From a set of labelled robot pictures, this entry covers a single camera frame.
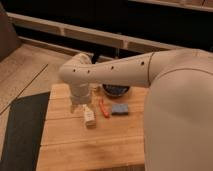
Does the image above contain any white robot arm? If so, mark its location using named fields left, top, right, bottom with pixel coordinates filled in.
left=59, top=48, right=213, bottom=171

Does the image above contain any dark floor mat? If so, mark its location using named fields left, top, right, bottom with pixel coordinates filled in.
left=0, top=92, right=50, bottom=171

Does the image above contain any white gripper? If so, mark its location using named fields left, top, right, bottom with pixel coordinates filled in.
left=69, top=83, right=92, bottom=112

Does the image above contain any black bracket on rail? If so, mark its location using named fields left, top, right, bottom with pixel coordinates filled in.
left=91, top=53, right=100, bottom=64

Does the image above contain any white shelf rail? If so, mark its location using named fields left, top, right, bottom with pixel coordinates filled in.
left=7, top=12, right=181, bottom=53

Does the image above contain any dark ceramic bowl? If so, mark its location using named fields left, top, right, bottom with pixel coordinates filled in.
left=102, top=84, right=130, bottom=97

